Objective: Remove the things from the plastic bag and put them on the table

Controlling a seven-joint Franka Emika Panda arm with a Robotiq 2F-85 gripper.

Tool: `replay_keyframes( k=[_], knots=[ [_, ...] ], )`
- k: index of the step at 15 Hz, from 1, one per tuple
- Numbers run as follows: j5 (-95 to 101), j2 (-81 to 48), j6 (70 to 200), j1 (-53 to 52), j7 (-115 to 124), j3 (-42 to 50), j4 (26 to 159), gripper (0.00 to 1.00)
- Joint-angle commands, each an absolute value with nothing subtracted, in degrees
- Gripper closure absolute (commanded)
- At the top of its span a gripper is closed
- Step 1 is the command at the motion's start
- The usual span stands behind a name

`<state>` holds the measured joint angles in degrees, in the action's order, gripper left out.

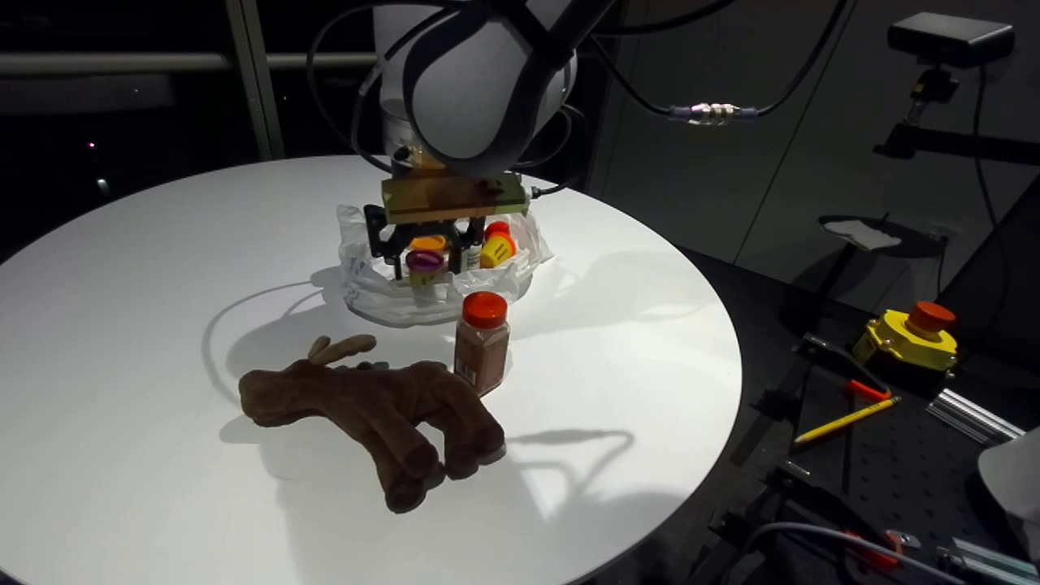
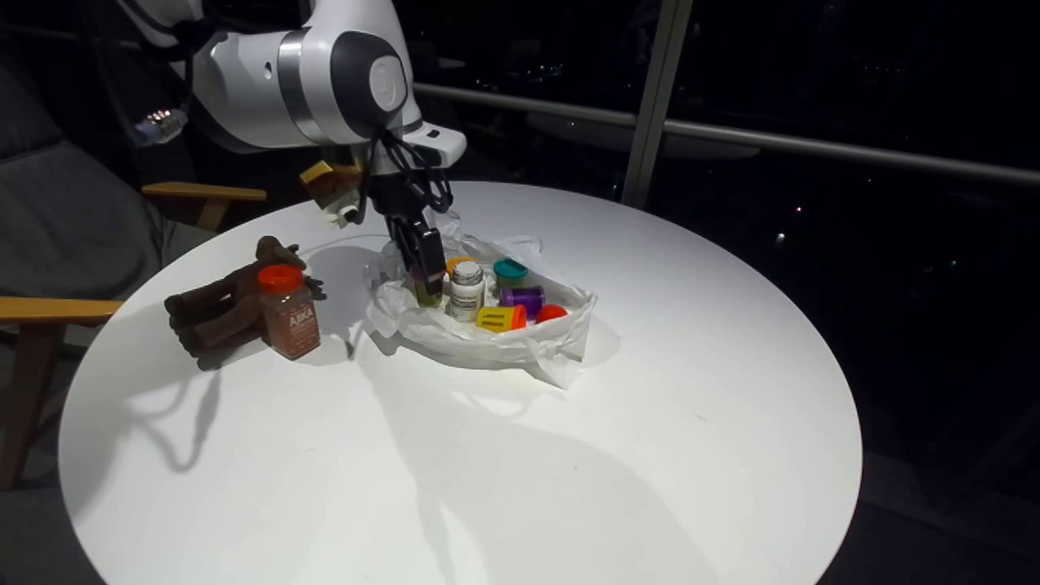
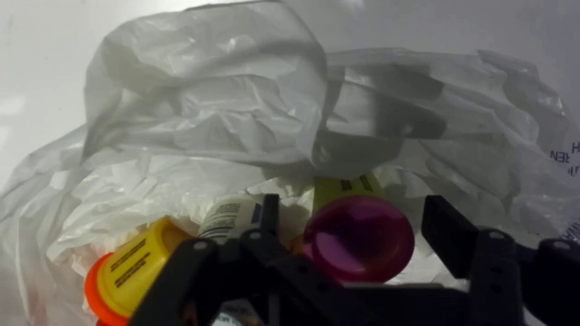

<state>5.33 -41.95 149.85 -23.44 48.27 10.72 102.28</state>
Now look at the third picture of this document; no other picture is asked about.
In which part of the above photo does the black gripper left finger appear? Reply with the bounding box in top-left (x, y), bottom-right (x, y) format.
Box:
top-left (128, 192), bottom-right (340, 326)

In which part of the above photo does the yellow tub with red lid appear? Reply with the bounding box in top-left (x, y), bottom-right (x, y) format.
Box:
top-left (83, 214), bottom-right (195, 326)

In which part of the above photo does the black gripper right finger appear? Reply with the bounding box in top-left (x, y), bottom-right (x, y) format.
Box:
top-left (418, 192), bottom-right (580, 326)

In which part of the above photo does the white plastic bag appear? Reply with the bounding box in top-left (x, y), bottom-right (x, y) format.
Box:
top-left (0, 0), bottom-right (580, 326)

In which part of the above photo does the yellow tub with magenta lid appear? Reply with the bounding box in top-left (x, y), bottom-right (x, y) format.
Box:
top-left (300, 172), bottom-right (416, 286)

